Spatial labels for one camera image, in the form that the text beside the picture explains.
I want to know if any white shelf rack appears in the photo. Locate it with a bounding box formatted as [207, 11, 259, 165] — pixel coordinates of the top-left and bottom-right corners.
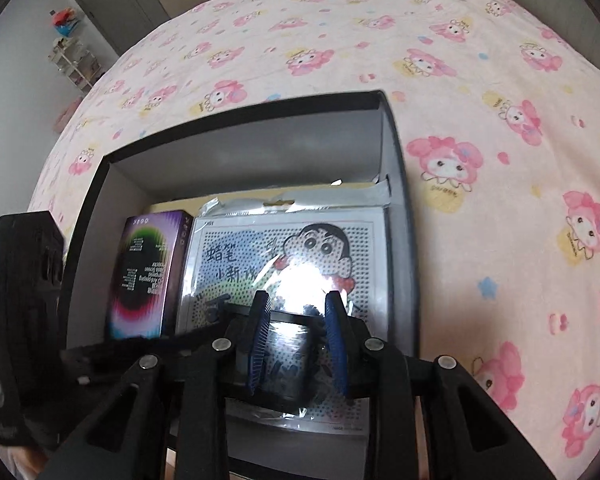
[47, 7, 106, 93]

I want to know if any dark glossy packet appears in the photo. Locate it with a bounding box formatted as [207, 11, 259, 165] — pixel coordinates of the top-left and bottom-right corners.
[225, 307, 353, 413]

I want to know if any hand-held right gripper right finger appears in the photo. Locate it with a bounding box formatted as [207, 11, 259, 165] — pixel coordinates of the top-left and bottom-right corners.
[324, 290, 556, 480]

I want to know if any black rainbow printed box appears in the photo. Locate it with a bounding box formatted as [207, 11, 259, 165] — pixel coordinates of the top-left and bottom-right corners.
[105, 210, 195, 343]

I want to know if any black storage box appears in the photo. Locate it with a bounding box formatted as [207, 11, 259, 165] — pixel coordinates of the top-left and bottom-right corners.
[60, 90, 421, 466]

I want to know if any pink printed blanket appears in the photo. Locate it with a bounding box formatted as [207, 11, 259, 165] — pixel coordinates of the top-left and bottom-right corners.
[27, 0, 600, 476]

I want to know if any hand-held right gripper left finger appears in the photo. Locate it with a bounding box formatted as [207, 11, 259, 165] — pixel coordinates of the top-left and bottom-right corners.
[45, 290, 271, 480]

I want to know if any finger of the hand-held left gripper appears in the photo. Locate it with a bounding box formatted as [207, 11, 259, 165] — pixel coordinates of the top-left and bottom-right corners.
[60, 327, 216, 386]

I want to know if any cartoon printed bead board package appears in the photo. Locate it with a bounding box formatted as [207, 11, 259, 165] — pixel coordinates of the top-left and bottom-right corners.
[172, 200, 396, 441]

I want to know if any grey tape strip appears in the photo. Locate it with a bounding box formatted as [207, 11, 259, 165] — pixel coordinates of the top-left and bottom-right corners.
[340, 175, 392, 208]

